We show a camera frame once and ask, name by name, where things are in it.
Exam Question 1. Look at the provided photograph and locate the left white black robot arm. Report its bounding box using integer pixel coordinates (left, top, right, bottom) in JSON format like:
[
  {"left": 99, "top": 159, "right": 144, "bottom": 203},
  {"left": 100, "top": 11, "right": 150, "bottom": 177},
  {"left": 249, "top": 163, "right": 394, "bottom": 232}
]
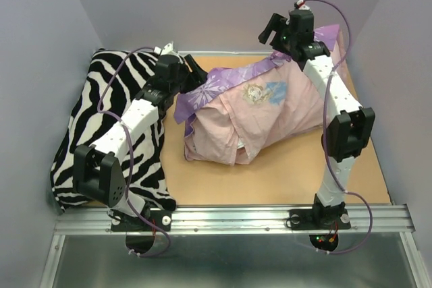
[{"left": 73, "top": 51, "right": 207, "bottom": 230}]

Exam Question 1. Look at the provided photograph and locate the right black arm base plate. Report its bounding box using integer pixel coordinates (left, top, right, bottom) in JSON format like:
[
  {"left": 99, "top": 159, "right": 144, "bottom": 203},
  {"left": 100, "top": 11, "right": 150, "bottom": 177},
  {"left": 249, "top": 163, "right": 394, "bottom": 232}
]
[{"left": 287, "top": 208, "right": 351, "bottom": 231}]

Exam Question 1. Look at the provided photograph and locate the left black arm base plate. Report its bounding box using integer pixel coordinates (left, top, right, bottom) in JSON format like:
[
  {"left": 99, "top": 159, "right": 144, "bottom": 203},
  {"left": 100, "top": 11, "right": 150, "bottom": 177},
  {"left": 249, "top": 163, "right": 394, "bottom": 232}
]
[{"left": 107, "top": 209, "right": 172, "bottom": 232}]

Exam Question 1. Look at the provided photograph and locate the aluminium mounting rail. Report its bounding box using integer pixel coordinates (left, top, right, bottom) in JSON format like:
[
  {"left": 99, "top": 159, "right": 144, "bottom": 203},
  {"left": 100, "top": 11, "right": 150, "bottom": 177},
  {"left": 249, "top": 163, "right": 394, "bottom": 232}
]
[{"left": 54, "top": 204, "right": 415, "bottom": 235}]

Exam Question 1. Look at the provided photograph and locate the purple pink princess pillowcase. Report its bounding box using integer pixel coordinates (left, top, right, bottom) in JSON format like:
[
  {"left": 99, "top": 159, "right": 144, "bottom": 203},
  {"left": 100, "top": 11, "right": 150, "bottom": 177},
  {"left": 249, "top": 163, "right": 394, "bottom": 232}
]
[{"left": 173, "top": 24, "right": 352, "bottom": 167}]

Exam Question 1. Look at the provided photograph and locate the zebra striped pillow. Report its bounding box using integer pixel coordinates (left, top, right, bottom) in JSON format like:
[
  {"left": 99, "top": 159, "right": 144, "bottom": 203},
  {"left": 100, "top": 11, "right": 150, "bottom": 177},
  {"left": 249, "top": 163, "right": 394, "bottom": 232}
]
[{"left": 50, "top": 49, "right": 177, "bottom": 212}]

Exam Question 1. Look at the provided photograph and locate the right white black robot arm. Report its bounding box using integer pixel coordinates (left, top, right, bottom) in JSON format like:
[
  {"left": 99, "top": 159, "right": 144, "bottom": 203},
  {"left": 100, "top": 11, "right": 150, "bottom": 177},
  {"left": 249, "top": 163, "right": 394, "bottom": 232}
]
[{"left": 258, "top": 9, "right": 375, "bottom": 231}]

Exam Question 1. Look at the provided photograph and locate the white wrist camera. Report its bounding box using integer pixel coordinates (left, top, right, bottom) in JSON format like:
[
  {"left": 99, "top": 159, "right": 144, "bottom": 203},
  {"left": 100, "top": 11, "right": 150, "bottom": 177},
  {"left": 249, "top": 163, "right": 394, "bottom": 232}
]
[
  {"left": 294, "top": 0, "right": 311, "bottom": 11},
  {"left": 153, "top": 41, "right": 184, "bottom": 63}
]

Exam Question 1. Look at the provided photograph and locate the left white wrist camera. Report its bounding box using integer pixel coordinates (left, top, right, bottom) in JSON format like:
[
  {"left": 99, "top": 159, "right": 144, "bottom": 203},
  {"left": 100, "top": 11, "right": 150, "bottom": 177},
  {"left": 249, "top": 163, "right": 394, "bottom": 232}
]
[{"left": 153, "top": 41, "right": 184, "bottom": 63}]

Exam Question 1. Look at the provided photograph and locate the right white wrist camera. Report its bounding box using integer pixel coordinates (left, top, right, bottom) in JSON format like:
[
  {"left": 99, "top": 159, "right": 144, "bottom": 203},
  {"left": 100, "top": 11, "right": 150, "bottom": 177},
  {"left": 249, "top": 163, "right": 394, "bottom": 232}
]
[{"left": 294, "top": 0, "right": 311, "bottom": 11}]

